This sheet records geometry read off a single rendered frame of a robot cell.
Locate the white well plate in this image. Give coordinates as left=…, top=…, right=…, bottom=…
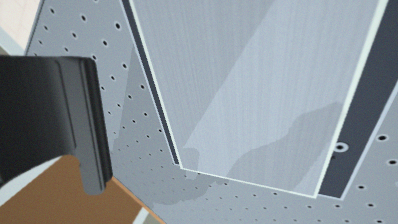
left=129, top=0, right=388, bottom=198

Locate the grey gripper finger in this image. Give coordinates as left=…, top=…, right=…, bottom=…
left=0, top=55, right=113, bottom=195

